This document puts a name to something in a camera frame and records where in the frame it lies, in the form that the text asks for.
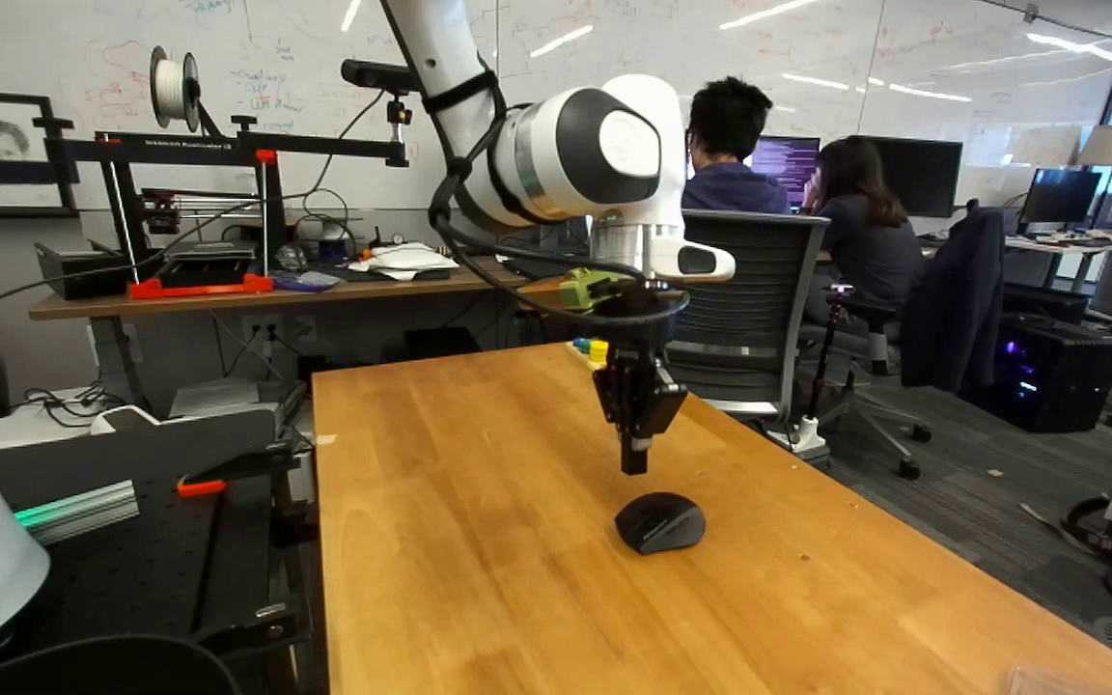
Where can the black computer mouse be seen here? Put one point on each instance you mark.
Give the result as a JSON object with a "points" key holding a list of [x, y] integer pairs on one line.
{"points": [[658, 521]]}

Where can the green white tube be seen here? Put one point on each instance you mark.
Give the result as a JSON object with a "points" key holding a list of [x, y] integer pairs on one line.
{"points": [[80, 511]]}

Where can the white object on workbench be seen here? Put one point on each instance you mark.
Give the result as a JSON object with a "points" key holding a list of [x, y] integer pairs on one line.
{"points": [[402, 261]]}

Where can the wide black monitor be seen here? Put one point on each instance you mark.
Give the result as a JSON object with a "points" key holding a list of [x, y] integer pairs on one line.
{"points": [[923, 175]]}

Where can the black equipment cart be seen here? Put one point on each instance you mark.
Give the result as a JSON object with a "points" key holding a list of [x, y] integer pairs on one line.
{"points": [[133, 566]]}

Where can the black orange printer frame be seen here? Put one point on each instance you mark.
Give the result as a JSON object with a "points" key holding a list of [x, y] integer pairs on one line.
{"points": [[196, 149]]}

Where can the black camera on stand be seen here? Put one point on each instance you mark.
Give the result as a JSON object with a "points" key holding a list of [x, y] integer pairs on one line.
{"points": [[375, 75]]}

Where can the grey mesh chair with armrests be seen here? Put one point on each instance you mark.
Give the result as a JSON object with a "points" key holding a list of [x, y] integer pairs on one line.
{"points": [[743, 301]]}

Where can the long haired seated person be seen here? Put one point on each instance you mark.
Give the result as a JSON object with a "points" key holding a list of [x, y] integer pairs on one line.
{"points": [[865, 227]]}

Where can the green black wrist camera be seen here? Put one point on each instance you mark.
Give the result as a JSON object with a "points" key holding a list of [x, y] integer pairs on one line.
{"points": [[590, 291]]}

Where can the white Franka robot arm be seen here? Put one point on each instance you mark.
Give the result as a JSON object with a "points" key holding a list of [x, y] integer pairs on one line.
{"points": [[570, 156]]}

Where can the person in purple shirt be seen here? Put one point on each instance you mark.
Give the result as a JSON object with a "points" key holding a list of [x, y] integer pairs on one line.
{"points": [[731, 139]]}

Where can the white filament spool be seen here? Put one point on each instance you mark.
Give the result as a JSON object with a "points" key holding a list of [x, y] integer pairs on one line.
{"points": [[177, 86]]}

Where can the yellow blue small block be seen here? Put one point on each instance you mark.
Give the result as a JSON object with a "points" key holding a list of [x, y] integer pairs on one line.
{"points": [[594, 354]]}

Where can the black computer tower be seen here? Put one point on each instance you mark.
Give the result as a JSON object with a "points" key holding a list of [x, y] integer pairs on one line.
{"points": [[1059, 372]]}

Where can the wooden workbench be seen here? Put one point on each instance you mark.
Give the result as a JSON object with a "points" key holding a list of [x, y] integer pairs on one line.
{"points": [[261, 299]]}

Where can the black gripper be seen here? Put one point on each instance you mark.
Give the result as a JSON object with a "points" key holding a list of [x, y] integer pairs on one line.
{"points": [[640, 393]]}

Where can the small distant monitor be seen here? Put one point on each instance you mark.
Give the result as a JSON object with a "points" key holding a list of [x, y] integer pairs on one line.
{"points": [[1063, 193]]}

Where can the dark jacket on chair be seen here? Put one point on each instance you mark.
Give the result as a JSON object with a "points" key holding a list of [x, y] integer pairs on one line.
{"points": [[954, 301]]}

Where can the black round tub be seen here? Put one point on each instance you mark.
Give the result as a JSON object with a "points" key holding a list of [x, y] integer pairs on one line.
{"points": [[94, 669]]}

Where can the monitor with purple screen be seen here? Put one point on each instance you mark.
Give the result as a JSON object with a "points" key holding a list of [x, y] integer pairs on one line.
{"points": [[788, 169]]}

